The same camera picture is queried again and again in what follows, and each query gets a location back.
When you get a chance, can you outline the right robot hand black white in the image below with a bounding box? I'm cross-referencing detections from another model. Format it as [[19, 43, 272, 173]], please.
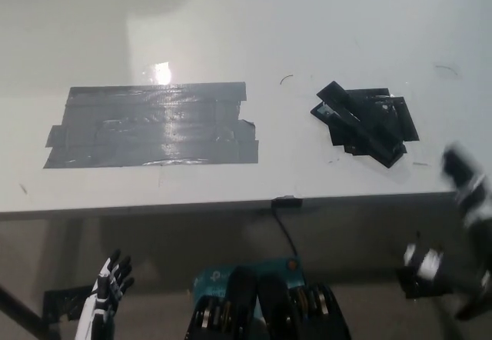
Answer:
[[402, 142, 492, 282]]

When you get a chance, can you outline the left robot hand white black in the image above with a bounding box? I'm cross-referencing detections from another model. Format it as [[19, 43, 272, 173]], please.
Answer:
[[75, 249, 135, 340]]

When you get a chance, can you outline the robot torso black teal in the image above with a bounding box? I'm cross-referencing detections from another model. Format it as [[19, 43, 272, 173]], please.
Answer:
[[184, 255, 353, 340]]

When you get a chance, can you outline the black table leg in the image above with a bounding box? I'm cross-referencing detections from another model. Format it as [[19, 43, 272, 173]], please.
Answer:
[[0, 282, 42, 337]]

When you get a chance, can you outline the small black tape patch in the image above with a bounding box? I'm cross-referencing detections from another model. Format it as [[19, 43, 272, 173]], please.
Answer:
[[326, 88, 421, 156]]

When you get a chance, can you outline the large grey tape patch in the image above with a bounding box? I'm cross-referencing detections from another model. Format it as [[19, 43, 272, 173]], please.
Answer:
[[41, 81, 260, 170]]

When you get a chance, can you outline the black cable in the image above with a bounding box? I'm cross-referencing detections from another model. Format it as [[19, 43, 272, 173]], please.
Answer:
[[271, 205, 299, 258]]

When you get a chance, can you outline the black cable clip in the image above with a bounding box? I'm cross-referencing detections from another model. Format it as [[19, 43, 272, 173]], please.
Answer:
[[271, 194, 304, 207]]

